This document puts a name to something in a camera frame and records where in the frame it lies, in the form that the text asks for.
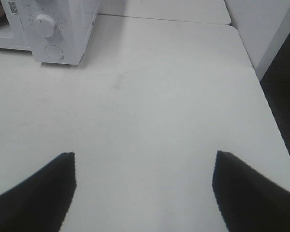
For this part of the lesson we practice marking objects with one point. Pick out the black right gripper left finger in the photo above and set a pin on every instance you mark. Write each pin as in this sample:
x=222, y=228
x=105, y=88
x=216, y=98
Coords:
x=40, y=202

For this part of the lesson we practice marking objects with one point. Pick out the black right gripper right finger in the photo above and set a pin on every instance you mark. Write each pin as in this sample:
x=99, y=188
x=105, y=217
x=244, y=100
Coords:
x=249, y=201

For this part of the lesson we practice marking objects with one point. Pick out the white lower microwave knob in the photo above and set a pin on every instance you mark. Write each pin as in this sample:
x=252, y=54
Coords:
x=45, y=25

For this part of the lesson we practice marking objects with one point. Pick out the white warning label sticker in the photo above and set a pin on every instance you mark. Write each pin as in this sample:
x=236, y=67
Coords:
x=13, y=7

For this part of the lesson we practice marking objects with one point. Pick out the round white door button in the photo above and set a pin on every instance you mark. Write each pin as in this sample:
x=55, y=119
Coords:
x=54, y=52

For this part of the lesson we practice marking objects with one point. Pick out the white microwave oven body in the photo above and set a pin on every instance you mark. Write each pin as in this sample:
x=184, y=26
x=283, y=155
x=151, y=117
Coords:
x=74, y=18

